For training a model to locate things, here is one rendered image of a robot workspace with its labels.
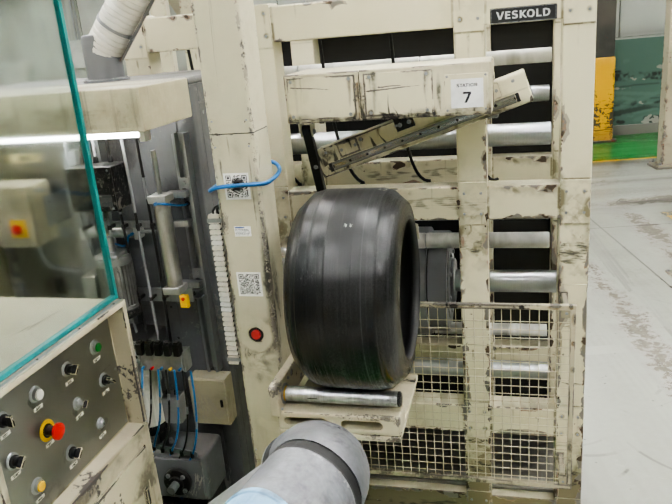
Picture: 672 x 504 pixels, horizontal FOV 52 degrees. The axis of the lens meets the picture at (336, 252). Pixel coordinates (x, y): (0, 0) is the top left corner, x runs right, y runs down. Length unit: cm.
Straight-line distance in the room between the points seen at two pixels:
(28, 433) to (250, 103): 97
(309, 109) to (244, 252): 47
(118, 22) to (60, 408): 119
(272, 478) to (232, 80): 133
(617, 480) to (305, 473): 262
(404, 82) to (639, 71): 963
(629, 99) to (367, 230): 994
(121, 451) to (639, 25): 1047
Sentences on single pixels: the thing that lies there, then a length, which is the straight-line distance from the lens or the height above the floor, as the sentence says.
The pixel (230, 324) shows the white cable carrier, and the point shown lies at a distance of 211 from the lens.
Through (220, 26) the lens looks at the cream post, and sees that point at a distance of 190.
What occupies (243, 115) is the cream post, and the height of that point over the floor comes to 170.
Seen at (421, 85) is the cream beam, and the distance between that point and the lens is 203.
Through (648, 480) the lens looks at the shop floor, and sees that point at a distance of 332.
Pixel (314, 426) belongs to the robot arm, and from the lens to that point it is 81.
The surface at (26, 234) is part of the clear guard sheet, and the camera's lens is 165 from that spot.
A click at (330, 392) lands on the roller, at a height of 92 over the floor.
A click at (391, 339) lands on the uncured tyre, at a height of 114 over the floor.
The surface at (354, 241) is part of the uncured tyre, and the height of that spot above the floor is 139.
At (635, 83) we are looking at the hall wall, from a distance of 1155.
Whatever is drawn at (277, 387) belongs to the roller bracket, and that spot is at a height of 95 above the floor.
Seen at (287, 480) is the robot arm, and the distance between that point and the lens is 73.
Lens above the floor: 190
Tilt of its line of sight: 18 degrees down
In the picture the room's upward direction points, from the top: 5 degrees counter-clockwise
